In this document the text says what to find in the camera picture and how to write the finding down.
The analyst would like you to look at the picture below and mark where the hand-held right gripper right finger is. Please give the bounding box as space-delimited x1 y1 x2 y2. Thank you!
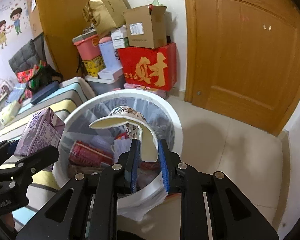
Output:
158 139 280 240

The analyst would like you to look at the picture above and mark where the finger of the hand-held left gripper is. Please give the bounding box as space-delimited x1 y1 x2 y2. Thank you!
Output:
0 146 60 188
0 140 18 170

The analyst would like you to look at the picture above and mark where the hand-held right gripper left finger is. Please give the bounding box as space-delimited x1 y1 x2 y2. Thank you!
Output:
15 139 141 240

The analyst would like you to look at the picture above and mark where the purple drink carton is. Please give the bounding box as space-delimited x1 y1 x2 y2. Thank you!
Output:
14 107 66 172

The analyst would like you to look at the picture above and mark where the white plastic bin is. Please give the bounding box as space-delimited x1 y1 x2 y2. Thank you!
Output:
52 90 183 212

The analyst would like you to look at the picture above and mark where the translucent white bin liner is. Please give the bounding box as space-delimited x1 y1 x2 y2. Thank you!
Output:
62 97 175 222

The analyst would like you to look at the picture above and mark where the printed paper cup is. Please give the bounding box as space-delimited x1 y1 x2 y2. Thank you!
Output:
88 106 159 162

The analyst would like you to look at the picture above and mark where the red drink can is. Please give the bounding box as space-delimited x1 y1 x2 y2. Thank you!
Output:
68 140 114 168

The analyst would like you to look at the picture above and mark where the yellow-green tissue pack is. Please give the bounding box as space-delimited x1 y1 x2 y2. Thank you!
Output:
0 100 22 126

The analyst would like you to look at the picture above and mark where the folded blue cloth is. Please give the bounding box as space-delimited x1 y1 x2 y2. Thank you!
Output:
6 82 27 105

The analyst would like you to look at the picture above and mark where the striped tablecloth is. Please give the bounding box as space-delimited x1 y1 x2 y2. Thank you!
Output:
0 77 97 233

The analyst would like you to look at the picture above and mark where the dark blue glasses case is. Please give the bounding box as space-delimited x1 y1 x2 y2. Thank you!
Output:
30 80 61 106

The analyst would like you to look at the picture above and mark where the flat pink box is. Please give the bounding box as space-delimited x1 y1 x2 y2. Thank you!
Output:
123 83 167 99

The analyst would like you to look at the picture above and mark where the red patterned bag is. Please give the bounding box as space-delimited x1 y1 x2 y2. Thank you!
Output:
16 60 47 83

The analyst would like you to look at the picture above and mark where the black bag plaid trim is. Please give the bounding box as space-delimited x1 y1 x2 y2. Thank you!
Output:
26 65 64 93

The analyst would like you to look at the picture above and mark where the grey storage box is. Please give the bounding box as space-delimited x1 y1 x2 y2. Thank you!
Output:
85 75 126 96

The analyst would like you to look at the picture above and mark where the flat white box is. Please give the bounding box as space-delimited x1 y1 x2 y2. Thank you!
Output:
97 67 123 81

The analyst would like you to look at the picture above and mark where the red gift box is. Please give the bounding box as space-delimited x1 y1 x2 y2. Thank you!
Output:
117 42 178 92

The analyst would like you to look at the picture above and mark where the yellow printed box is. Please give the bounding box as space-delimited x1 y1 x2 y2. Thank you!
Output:
82 55 106 78

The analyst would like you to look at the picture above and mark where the lilac plastic bin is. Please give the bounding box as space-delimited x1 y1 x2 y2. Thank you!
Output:
98 37 123 73

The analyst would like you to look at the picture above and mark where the pink plastic bucket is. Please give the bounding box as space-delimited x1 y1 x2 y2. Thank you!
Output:
73 35 102 61

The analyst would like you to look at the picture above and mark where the small white green box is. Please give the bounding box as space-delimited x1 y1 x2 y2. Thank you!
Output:
112 37 129 49

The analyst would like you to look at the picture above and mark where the open cardboard box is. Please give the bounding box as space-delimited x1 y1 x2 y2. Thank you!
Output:
123 5 168 49

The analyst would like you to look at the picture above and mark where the wooden door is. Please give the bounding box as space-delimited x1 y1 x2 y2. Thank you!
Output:
182 0 300 137

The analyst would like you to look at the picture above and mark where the wooden wardrobe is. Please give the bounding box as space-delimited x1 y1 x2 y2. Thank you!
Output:
27 0 96 81

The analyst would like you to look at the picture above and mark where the brown paper bag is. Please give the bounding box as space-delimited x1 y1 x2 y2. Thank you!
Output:
82 0 129 38

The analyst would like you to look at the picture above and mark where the cartoon couple wall sticker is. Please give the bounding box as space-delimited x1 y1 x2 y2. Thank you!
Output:
0 4 25 51

